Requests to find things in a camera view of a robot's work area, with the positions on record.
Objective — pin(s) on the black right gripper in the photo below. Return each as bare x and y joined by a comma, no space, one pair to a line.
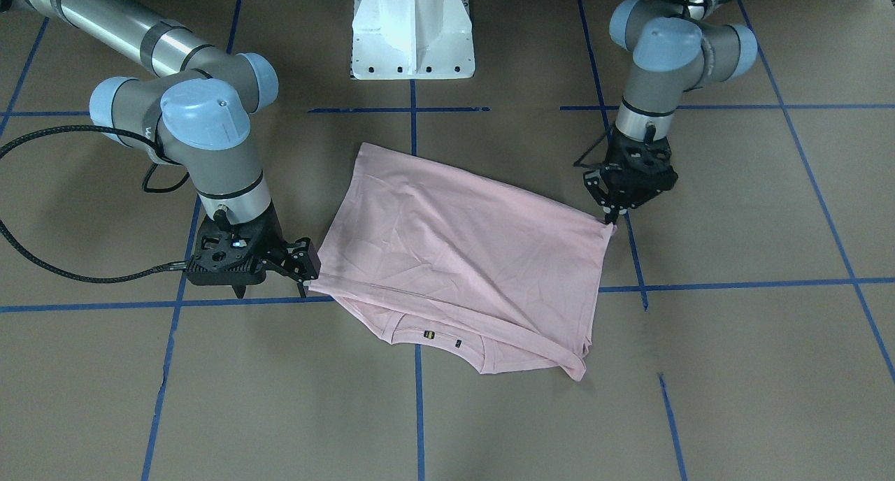
272,231

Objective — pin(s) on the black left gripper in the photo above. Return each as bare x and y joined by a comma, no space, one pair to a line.
624,187

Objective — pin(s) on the pink snoopy t-shirt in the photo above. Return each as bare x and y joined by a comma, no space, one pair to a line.
421,252

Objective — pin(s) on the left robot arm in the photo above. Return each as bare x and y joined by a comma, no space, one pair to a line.
674,50

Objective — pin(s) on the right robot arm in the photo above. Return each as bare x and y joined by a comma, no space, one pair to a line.
194,113

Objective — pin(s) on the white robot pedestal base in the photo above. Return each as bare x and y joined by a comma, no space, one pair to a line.
412,40

